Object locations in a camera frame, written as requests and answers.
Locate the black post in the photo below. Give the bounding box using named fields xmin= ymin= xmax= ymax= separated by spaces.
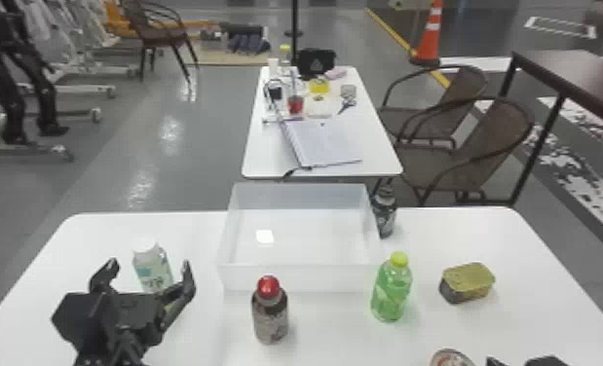
xmin=283 ymin=0 xmax=305 ymax=67

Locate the dark side table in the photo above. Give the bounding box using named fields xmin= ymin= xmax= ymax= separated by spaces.
xmin=497 ymin=49 xmax=603 ymax=206

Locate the white side table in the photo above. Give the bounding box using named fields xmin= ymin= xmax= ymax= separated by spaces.
xmin=241 ymin=65 xmax=404 ymax=198

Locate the clear box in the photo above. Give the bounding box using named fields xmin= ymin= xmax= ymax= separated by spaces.
xmin=217 ymin=182 xmax=385 ymax=294

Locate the yellow can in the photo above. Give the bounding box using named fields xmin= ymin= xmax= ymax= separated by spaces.
xmin=438 ymin=262 xmax=497 ymax=306

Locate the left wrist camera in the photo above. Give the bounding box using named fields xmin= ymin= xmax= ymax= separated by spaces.
xmin=51 ymin=292 xmax=100 ymax=349

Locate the white notebook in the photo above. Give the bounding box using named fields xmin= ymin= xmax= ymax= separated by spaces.
xmin=279 ymin=118 xmax=364 ymax=171

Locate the black bag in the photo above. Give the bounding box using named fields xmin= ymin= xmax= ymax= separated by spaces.
xmin=296 ymin=48 xmax=337 ymax=81

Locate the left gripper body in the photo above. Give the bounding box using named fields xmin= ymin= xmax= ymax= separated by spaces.
xmin=94 ymin=292 xmax=167 ymax=349

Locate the white bottle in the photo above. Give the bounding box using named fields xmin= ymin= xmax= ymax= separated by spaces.
xmin=132 ymin=237 xmax=175 ymax=294

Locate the brown bottle with red cap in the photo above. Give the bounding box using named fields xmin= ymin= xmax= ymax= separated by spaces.
xmin=250 ymin=274 xmax=290 ymax=346

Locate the orange cone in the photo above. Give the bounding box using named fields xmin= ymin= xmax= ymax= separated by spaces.
xmin=408 ymin=0 xmax=446 ymax=68

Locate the brown chair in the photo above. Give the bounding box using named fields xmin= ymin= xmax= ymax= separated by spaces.
xmin=377 ymin=65 xmax=489 ymax=151
xmin=393 ymin=96 xmax=537 ymax=207
xmin=121 ymin=0 xmax=201 ymax=84

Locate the yellow container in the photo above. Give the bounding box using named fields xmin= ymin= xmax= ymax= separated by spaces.
xmin=308 ymin=76 xmax=332 ymax=96

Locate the black can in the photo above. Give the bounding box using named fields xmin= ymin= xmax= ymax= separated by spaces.
xmin=370 ymin=184 xmax=398 ymax=240

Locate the green bottle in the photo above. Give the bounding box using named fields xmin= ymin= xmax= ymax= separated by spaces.
xmin=370 ymin=251 xmax=414 ymax=324

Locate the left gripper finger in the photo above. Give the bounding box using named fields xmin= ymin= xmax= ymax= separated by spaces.
xmin=157 ymin=260 xmax=198 ymax=322
xmin=88 ymin=257 xmax=121 ymax=296

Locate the silver can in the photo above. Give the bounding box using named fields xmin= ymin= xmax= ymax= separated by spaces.
xmin=429 ymin=348 xmax=477 ymax=366

